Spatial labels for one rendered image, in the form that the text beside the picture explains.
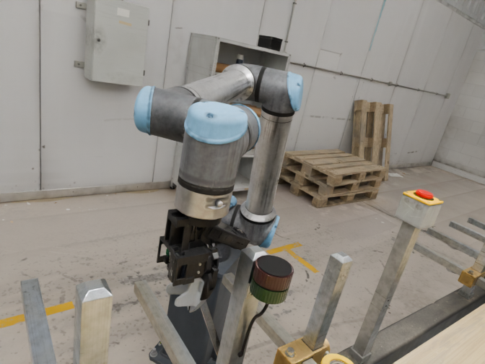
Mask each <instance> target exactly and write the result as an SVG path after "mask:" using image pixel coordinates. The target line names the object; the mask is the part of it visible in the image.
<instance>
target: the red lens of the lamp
mask: <svg viewBox="0 0 485 364"><path fill-rule="evenodd" d="M261 257H262V256H260V257H258V258H257V259H256V261H255V267H254V270H253V278H254V280H255V281H256V282H257V283H258V284H259V285H260V286H262V287H264V288H266V289H269V290H275V291H280V290H285V289H287V288H288V287H289V286H290V284H291V281H292V277H293V274H294V268H293V266H292V265H291V264H290V265H291V267H292V273H291V274H290V275H289V276H287V277H274V276H271V275H269V274H267V273H265V272H263V271H262V270H261V269H260V268H259V266H258V260H259V259H260V258H261ZM287 262H288V261H287ZM288 263H289V262H288Z"/></svg>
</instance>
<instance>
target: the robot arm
mask: <svg viewBox="0 0 485 364"><path fill-rule="evenodd" d="M302 94H303V78H302V76H301V75H299V74H295V73H291V72H290V71H282V70H278V69H272V68H268V67H264V66H258V65H253V64H233V65H230V66H228V67H226V68H225V69H224V70H223V72H222V73H221V74H217V75H214V76H212V77H207V78H205V79H201V80H198V81H195V82H192V83H188V84H185V85H182V86H176V87H171V88H168V89H160V88H157V87H155V86H152V87H151V86H146V87H143V88H142V89H141V90H140V92H139V94H138V95H137V98H136V102H135V105H134V123H135V125H136V127H137V129H138V130H139V131H141V132H144V133H146V134H148V135H150V136H151V135H154V136H157V137H162V138H166V139H170V140H173V141H177V142H181V143H183V148H182V153H181V159H180V168H179V174H178V182H177V187H176V192H175V202H174V205H175V208H176V209H169V210H168V213H167V222H166V228H165V235H164V236H160V241H159V247H158V253H157V263H160V262H165V264H166V265H167V270H168V275H167V277H168V278H169V280H170V281H171V283H170V284H169V285H168V286H167V288H166V292H167V294H169V295H180V296H178V297H177V298H176V299H175V306H177V307H182V306H187V308H188V310H189V312H190V313H191V312H194V311H196V310H197V309H199V308H200V307H201V306H202V305H203V304H204V302H205V301H206V299H208V298H209V296H210V295H211V294H212V293H213V291H214V289H215V287H216V284H217V274H218V271H219V269H218V266H219V263H221V262H223V261H226V260H228V258H229V257H230V254H231V247H232V248H234V249H239V250H242V249H244V248H246V246H247V245H248V244H251V245H254V246H259V247H262V248H268V247H269V246H270V245H271V242H272V240H273V237H274V233H275V232H276V228H277V225H278V223H279V218H280V217H279V216H278V215H276V210H275V208H274V206H273V205H274V199H275V195H276V189H277V186H278V182H279V176H280V172H281V167H282V163H283V159H284V153H285V150H286V146H287V141H288V137H289V131H290V128H291V124H292V118H293V115H294V112H295V111H299V110H300V106H301V103H302ZM243 100H251V101H256V102H258V103H262V106H261V110H262V111H261V119H260V120H259V118H258V116H257V115H256V113H255V112H254V111H253V110H252V109H251V108H249V107H248V106H245V105H242V104H232V105H228V104H230V103H231V102H233V101H235V102H240V101H243ZM254 146H255V153H254V158H253V166H252V170H251V175H250V183H249V188H248V196H247V200H246V201H244V202H243V203H242V204H241V205H239V204H237V199H236V198H235V197H234V196H233V195H232V192H233V190H234V186H235V179H236V175H237V169H238V165H239V161H240V158H241V157H242V156H243V155H244V154H245V153H246V152H248V151H250V150H251V149H252V148H254ZM162 244H164V245H165V246H166V247H167V249H166V254H167V255H163V256H160V251H161V245H162Z"/></svg>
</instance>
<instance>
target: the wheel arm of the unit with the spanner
mask: <svg viewBox="0 0 485 364"><path fill-rule="evenodd" d="M134 293H135V295H136V297H137V298H138V300H139V302H140V304H141V307H142V308H143V309H144V312H145V314H146V315H147V317H148V319H149V321H150V323H151V325H152V326H153V328H154V330H155V332H156V334H157V336H158V337H159V339H160V341H161V343H162V345H163V347H164V349H165V351H166V353H167V354H168V356H169V358H170V360H171V362H172V364H196V362H195V360H194V359H193V358H192V356H191V354H190V353H189V351H188V349H187V347H186V346H185V344H184V343H183V341H182V339H181V338H180V336H179V334H178V333H177V331H176V329H175V327H174V326H173V325H172V322H171V321H170V320H169V318H168V316H167V314H166V313H165V311H164V309H163V308H162V306H161V305H160V302H159V301H158V299H157V298H156V296H155V294H154V293H153V291H152V289H151V287H150V286H149V285H148V283H147V281H146V280H142V281H138V282H135V283H134Z"/></svg>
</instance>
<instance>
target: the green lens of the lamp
mask: <svg viewBox="0 0 485 364"><path fill-rule="evenodd" d="M288 291H289V287H288V288H287V289H285V290H283V291H279V292H274V291H270V290H266V289H264V288H262V287H261V286H259V285H258V284H257V283H256V282H255V280H254V278H253V276H252V279H251V282H250V292H251V294H252V295H253V296H254V297H255V298H256V299H258V300H259V301H261V302H264V303H268V304H280V303H283V302H284V301H285V300H286V298H287V294H288Z"/></svg>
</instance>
